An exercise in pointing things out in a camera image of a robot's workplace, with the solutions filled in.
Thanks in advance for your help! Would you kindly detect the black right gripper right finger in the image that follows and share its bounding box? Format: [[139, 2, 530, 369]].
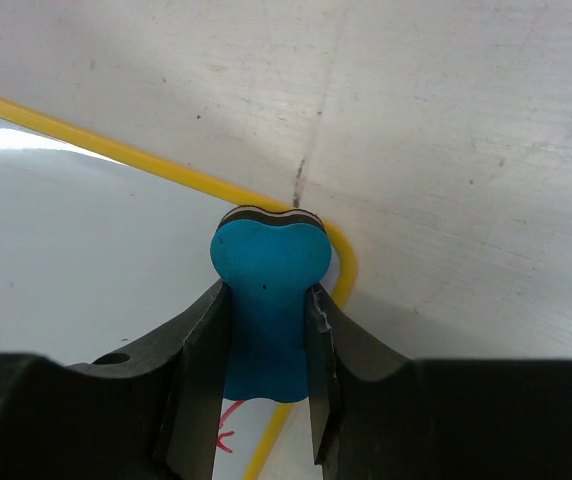
[[304, 286, 572, 479]]

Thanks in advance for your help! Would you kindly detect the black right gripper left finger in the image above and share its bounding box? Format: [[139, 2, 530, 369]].
[[0, 282, 231, 479]]

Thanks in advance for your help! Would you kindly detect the yellow-framed whiteboard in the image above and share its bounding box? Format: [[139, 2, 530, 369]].
[[0, 98, 357, 479]]

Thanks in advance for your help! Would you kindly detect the blue bone-shaped whiteboard eraser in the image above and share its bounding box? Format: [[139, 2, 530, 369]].
[[210, 205, 332, 403]]

